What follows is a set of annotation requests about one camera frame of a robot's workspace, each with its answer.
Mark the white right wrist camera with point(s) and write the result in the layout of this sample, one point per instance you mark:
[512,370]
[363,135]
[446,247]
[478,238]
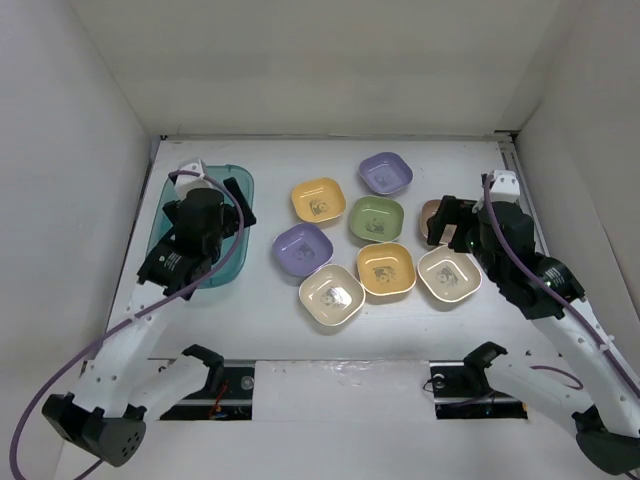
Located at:
[502,185]

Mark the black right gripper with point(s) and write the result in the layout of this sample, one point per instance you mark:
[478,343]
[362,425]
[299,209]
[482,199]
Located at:
[451,210]

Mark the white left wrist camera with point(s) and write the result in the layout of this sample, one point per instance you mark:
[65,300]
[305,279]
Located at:
[192,172]

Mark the yellow plate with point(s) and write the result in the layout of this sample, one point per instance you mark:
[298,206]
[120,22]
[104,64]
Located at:
[318,200]
[386,269]

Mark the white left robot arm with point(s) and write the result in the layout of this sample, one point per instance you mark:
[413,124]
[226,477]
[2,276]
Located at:
[107,412]

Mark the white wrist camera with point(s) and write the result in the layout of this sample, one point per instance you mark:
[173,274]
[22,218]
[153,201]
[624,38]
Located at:
[192,172]
[502,185]

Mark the purple plate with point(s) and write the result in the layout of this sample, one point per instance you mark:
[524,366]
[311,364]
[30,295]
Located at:
[385,173]
[302,249]

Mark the aluminium rail right edge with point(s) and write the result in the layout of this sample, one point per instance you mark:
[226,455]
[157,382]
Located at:
[530,210]

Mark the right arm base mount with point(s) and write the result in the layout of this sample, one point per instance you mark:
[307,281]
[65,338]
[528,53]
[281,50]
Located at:
[455,398]

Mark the beige plate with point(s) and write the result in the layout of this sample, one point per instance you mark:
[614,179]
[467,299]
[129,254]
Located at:
[449,278]
[331,297]

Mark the green panda plate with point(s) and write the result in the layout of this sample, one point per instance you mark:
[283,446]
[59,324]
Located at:
[376,219]

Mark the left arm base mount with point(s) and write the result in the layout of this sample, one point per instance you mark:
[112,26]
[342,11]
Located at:
[231,401]

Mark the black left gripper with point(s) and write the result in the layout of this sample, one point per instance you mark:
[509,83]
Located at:
[231,216]

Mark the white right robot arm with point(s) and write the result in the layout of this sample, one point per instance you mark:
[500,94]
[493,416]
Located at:
[602,416]

